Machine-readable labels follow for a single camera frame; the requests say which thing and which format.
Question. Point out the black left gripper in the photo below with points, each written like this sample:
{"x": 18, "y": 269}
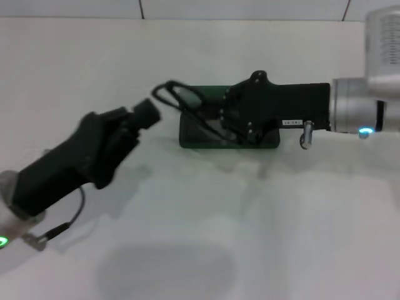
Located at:
{"x": 68, "y": 162}

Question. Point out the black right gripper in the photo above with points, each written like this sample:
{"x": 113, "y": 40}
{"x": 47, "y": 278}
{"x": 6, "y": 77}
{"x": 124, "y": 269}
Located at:
{"x": 281, "y": 103}

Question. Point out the black glasses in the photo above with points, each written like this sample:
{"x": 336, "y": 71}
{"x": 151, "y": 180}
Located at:
{"x": 190, "y": 98}

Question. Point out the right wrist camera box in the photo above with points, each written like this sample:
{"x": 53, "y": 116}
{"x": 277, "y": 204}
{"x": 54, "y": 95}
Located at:
{"x": 384, "y": 47}

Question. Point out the green glasses case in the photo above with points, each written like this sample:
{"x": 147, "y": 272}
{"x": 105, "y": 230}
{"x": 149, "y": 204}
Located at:
{"x": 200, "y": 137}

